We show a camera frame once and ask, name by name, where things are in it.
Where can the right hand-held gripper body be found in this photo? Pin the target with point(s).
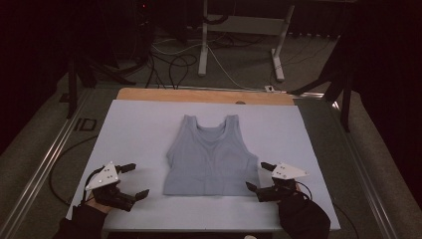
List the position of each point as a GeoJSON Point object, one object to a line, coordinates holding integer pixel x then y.
{"type": "Point", "coordinates": [282, 186]}

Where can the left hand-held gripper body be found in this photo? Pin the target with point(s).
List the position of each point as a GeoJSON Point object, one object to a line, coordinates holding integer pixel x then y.
{"type": "Point", "coordinates": [107, 189]}

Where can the grey tank top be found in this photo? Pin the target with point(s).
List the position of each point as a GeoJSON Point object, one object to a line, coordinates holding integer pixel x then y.
{"type": "Point", "coordinates": [210, 162]}

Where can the person's left hand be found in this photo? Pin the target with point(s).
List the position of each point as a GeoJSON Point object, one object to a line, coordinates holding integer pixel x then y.
{"type": "Point", "coordinates": [99, 206]}

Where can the person's right hand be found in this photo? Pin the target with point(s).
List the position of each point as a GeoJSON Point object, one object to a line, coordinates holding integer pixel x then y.
{"type": "Point", "coordinates": [294, 207]}

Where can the white table mat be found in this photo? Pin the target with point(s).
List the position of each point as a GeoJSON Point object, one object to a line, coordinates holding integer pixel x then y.
{"type": "Point", "coordinates": [142, 132]}

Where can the black tripod stand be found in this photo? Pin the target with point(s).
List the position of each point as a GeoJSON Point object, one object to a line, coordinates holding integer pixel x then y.
{"type": "Point", "coordinates": [74, 86]}
{"type": "Point", "coordinates": [345, 96]}

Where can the aluminium floor rail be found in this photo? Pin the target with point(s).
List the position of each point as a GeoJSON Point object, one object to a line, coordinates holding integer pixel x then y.
{"type": "Point", "coordinates": [368, 179]}
{"type": "Point", "coordinates": [36, 176]}

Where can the white desk frame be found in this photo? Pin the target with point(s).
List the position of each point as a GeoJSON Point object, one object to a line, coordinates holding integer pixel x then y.
{"type": "Point", "coordinates": [245, 26]}

